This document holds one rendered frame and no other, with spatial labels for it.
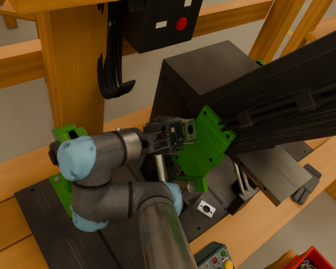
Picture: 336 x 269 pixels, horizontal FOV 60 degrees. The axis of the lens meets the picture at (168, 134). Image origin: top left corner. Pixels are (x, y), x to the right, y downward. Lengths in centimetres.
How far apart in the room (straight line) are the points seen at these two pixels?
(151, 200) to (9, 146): 179
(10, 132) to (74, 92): 153
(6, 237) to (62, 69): 50
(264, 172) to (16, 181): 77
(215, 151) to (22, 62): 55
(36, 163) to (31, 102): 147
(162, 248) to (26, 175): 70
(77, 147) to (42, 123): 185
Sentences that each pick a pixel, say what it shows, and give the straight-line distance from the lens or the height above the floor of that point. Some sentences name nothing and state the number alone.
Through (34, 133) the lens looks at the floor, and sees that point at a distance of 231.
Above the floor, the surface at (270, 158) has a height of 113.
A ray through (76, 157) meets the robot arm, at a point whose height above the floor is 134.
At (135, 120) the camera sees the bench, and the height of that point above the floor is 88.
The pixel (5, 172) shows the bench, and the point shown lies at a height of 88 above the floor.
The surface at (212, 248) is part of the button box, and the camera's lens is 93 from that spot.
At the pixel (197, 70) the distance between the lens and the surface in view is 91.
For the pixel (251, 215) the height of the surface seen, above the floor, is 90.
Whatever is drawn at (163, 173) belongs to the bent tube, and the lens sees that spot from 88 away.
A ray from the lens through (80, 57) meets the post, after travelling 78.
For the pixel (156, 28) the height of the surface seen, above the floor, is 141.
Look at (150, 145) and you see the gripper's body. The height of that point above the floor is 130.
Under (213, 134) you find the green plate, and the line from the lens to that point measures 75.
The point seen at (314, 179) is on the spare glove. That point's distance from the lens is 127.
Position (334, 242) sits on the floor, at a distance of 245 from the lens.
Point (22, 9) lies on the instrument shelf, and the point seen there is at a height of 151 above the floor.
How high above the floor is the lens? 177
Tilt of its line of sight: 49 degrees down
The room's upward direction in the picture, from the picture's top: 17 degrees clockwise
